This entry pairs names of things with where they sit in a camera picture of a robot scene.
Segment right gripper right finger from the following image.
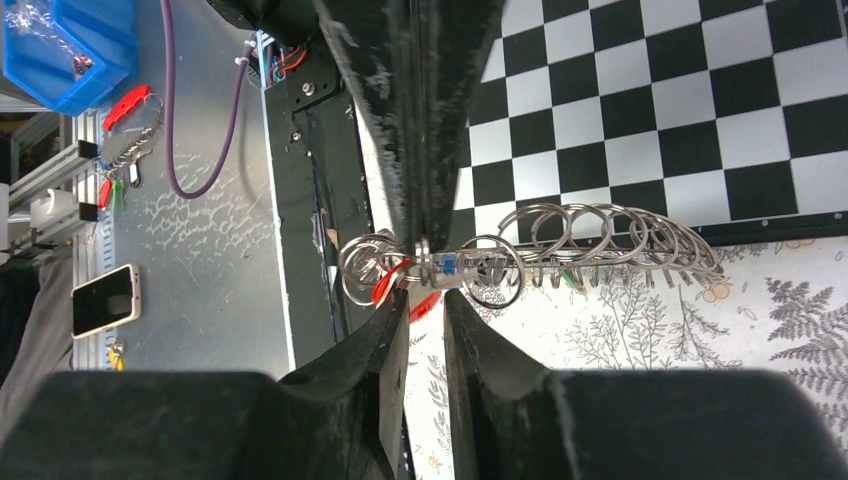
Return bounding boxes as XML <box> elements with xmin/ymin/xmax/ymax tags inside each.
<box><xmin>444</xmin><ymin>291</ymin><xmax>847</xmax><ymax>479</ymax></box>

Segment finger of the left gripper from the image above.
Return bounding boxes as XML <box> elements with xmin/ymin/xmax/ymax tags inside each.
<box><xmin>314</xmin><ymin>1</ymin><xmax>420</xmax><ymax>253</ymax></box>
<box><xmin>413</xmin><ymin>1</ymin><xmax>505</xmax><ymax>251</ymax></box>

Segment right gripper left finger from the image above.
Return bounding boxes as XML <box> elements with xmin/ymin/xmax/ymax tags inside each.
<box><xmin>1</xmin><ymin>291</ymin><xmax>409</xmax><ymax>479</ymax></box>

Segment key with red tag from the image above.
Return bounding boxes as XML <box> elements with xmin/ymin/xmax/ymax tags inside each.
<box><xmin>372</xmin><ymin>260</ymin><xmax>443</xmax><ymax>324</ymax></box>

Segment key organiser with rings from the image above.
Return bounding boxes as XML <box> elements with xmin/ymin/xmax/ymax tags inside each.
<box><xmin>338</xmin><ymin>203</ymin><xmax>725</xmax><ymax>310</ymax></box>

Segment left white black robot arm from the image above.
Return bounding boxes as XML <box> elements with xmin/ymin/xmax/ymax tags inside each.
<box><xmin>212</xmin><ymin>1</ymin><xmax>505</xmax><ymax>253</ymax></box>

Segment spare keys with coloured tags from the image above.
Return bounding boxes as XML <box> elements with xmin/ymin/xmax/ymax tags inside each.
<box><xmin>107</xmin><ymin>338</ymin><xmax>125</xmax><ymax>372</ymax></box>

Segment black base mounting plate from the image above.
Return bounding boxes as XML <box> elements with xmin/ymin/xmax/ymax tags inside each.
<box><xmin>263</xmin><ymin>37</ymin><xmax>373</xmax><ymax>369</ymax></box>

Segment smartphone with beige case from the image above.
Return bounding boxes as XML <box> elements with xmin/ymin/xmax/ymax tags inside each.
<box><xmin>71</xmin><ymin>264</ymin><xmax>142</xmax><ymax>340</ymax></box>

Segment floral patterned table mat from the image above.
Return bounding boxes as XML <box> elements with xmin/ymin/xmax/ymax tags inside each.
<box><xmin>354</xmin><ymin>99</ymin><xmax>848</xmax><ymax>480</ymax></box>

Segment black white chessboard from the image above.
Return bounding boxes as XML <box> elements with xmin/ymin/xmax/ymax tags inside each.
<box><xmin>451</xmin><ymin>1</ymin><xmax>847</xmax><ymax>246</ymax></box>

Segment blue plastic storage bin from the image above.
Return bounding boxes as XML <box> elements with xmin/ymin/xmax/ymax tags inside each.
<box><xmin>1</xmin><ymin>0</ymin><xmax>139</xmax><ymax>116</ymax></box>

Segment spare organiser with red handle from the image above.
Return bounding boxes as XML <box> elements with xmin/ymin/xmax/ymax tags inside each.
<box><xmin>96</xmin><ymin>84</ymin><xmax>163</xmax><ymax>214</ymax></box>

